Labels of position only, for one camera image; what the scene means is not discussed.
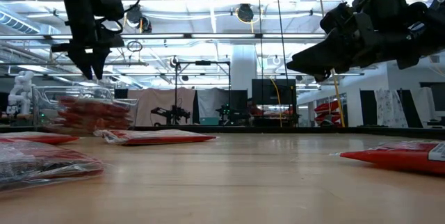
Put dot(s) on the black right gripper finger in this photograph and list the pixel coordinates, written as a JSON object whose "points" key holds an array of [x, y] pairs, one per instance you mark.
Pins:
{"points": [[323, 57]]}

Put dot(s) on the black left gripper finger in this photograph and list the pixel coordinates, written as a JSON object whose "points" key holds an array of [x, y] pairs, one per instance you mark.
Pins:
{"points": [[99, 58], [83, 60]]}

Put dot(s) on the black background robot arm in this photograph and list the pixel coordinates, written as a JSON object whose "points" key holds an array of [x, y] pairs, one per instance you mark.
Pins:
{"points": [[172, 112], [229, 114]]}

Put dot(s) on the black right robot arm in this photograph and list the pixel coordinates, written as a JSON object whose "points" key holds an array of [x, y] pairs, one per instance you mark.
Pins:
{"points": [[431, 25]]}

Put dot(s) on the red storage bins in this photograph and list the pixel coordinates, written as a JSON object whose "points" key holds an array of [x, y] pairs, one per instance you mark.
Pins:
{"points": [[327, 107]]}

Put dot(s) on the clear plastic basket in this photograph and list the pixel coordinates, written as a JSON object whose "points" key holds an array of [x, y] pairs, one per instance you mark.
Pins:
{"points": [[41, 95]]}

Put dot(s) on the white patterned cloth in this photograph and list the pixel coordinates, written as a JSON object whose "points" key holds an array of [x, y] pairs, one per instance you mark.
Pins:
{"points": [[389, 107]]}

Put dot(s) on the black monitor screen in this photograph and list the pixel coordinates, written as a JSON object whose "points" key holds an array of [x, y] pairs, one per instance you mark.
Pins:
{"points": [[267, 92]]}

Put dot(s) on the beige curtain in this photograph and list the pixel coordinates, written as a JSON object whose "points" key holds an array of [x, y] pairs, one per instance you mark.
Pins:
{"points": [[146, 105]]}

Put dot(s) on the white humanoid robot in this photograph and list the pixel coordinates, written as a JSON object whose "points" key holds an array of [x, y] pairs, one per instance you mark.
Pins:
{"points": [[21, 92]]}

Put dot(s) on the black gantry stand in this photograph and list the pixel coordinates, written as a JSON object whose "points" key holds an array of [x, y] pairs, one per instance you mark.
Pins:
{"points": [[203, 63]]}

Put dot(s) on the teal box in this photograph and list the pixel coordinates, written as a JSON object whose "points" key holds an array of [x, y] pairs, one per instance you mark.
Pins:
{"points": [[209, 121]]}

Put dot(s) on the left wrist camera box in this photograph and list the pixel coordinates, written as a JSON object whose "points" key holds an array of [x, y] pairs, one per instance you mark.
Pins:
{"points": [[107, 5]]}

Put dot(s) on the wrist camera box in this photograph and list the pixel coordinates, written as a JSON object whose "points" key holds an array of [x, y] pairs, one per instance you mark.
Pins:
{"points": [[107, 5], [335, 18]]}

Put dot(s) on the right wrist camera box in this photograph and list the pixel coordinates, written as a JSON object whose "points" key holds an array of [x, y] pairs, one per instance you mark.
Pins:
{"points": [[335, 18]]}

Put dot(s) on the silver air duct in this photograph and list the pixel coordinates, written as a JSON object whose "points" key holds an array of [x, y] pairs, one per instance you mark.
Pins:
{"points": [[17, 24]]}

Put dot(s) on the black aluminium table frame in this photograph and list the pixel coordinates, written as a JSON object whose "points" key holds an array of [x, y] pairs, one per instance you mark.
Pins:
{"points": [[278, 130]]}

